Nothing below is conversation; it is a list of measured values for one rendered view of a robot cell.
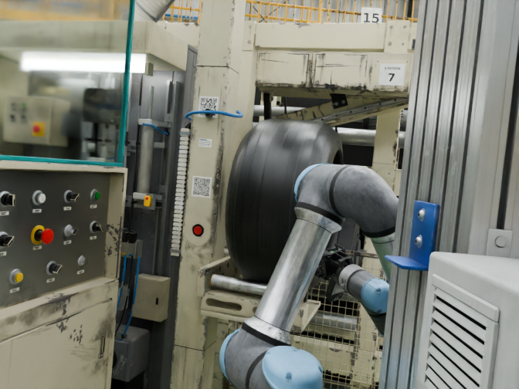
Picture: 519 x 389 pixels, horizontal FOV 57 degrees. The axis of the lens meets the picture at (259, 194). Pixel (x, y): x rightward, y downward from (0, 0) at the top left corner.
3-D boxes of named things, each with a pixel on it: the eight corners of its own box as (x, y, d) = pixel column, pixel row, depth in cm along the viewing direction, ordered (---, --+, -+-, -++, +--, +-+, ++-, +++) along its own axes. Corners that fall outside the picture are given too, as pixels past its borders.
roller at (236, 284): (212, 284, 171) (206, 287, 167) (212, 272, 171) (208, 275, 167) (307, 300, 161) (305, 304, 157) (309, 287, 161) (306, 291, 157)
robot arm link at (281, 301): (238, 401, 94) (346, 154, 102) (205, 370, 106) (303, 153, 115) (282, 414, 100) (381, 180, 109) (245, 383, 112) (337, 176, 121)
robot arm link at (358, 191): (401, 157, 95) (466, 337, 113) (361, 155, 105) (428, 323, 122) (363, 187, 91) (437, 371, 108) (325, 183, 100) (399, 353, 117)
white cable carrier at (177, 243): (170, 255, 181) (181, 127, 178) (176, 253, 185) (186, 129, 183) (181, 256, 179) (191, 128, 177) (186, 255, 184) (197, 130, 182)
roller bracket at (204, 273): (195, 295, 164) (198, 268, 164) (235, 275, 202) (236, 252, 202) (204, 297, 163) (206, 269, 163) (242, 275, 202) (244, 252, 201)
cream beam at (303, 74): (253, 86, 195) (256, 49, 194) (269, 96, 219) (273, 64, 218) (409, 92, 178) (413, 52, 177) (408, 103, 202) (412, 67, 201)
